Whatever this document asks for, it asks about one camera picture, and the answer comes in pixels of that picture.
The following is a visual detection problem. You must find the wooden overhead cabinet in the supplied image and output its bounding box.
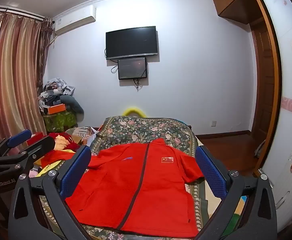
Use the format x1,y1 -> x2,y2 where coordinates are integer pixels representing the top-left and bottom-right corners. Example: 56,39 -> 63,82
211,0 -> 264,25

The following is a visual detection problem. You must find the green yellow blue box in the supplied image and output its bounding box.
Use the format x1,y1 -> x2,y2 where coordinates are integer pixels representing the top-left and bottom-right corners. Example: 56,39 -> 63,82
222,195 -> 248,238

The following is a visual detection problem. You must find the white air conditioner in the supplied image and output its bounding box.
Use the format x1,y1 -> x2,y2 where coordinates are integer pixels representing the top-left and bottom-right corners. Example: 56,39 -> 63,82
53,4 -> 97,35

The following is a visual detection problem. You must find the wooden door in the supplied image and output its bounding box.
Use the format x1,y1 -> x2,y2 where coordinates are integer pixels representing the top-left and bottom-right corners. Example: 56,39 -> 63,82
250,22 -> 274,157

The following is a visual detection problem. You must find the red cloth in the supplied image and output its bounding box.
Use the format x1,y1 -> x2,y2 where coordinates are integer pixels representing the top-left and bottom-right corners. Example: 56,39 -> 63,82
41,150 -> 79,168

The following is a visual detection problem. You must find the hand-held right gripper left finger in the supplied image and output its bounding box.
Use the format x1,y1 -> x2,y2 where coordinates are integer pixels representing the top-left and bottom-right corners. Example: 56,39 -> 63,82
8,145 -> 96,240

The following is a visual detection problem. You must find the striped pink curtain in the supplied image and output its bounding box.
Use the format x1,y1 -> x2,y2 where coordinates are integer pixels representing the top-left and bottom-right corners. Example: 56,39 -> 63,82
0,10 -> 54,145

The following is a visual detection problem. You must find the green patterned cloth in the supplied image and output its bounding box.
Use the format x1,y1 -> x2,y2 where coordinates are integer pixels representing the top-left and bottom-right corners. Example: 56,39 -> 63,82
43,111 -> 77,133

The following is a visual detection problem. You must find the pile of clothes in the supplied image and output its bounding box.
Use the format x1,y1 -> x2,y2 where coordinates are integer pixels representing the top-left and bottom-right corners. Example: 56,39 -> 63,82
38,78 -> 76,115

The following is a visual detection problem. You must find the yellow ring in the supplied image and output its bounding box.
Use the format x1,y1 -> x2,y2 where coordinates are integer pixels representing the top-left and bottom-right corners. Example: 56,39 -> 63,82
122,107 -> 146,117

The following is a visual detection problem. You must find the red zip jacket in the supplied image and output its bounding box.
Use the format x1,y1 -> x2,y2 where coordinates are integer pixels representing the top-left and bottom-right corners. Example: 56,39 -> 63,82
65,138 -> 204,238

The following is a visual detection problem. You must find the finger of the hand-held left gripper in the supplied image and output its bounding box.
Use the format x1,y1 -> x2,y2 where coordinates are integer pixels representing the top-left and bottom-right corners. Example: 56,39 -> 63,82
0,129 -> 32,155
0,135 -> 56,173

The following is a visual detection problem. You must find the black wall television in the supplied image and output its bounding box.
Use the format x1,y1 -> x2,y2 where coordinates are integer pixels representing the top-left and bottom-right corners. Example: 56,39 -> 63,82
105,26 -> 159,60

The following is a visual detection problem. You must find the grey pillow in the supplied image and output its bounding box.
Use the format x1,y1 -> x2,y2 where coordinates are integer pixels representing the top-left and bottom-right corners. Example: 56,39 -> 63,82
61,95 -> 84,117

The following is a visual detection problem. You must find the yellow cloth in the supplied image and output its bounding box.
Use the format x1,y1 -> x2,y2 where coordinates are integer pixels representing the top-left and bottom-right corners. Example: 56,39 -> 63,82
39,159 -> 66,178

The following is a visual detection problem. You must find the orange box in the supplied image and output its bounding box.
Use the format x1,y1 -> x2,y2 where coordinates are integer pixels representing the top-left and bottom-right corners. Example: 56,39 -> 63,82
48,103 -> 67,115

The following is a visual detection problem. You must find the small black wall monitor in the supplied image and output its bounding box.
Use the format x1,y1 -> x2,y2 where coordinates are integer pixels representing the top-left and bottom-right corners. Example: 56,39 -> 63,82
117,57 -> 148,80

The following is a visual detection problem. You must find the white curtain rail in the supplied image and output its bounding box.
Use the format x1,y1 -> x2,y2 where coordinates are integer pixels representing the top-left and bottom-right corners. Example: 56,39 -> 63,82
0,6 -> 46,21

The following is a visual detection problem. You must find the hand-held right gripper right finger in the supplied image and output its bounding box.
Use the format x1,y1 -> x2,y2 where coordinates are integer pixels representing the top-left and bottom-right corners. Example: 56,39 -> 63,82
195,145 -> 278,240

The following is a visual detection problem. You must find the floral green blanket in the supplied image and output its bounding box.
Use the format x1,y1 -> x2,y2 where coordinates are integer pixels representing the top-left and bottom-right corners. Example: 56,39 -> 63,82
39,116 -> 211,240

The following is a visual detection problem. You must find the white printed bed sheet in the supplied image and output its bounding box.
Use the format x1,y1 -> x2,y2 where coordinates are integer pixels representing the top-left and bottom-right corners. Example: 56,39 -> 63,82
204,179 -> 222,207

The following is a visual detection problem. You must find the white wardrobe door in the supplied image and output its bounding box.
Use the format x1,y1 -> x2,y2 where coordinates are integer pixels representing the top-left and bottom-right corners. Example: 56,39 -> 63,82
256,0 -> 292,230

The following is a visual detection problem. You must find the red plush toy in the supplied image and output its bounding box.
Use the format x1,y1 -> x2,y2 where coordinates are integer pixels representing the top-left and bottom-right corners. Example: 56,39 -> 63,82
46,132 -> 81,153

